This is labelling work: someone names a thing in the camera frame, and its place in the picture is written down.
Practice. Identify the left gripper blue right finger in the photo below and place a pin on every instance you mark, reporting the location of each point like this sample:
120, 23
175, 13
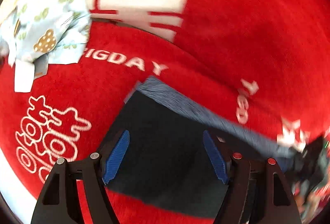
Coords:
216, 158

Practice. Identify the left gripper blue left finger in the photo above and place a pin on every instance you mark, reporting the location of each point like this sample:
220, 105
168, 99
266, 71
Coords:
113, 154

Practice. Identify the black pants patterned waistband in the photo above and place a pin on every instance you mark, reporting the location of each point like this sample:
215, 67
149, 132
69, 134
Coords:
166, 163

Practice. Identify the red wedding blanket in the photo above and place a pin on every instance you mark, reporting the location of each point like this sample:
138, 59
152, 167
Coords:
261, 64

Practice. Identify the light blue patterned cloth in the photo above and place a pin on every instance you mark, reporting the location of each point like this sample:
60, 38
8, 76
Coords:
38, 33

